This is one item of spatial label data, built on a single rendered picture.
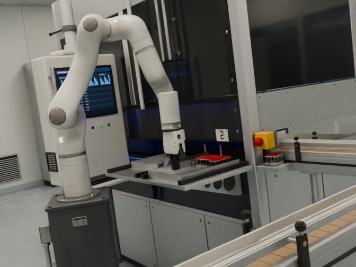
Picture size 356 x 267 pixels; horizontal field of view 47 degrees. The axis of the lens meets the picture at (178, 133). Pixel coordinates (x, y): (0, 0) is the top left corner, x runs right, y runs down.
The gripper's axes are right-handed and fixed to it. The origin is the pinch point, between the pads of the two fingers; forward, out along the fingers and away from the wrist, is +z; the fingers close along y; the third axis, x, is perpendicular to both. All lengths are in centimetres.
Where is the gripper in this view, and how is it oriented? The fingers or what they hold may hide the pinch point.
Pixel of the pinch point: (175, 165)
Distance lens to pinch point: 177.5
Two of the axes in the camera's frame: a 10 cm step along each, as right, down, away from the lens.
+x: -7.9, 1.5, -6.0
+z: 1.1, 9.9, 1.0
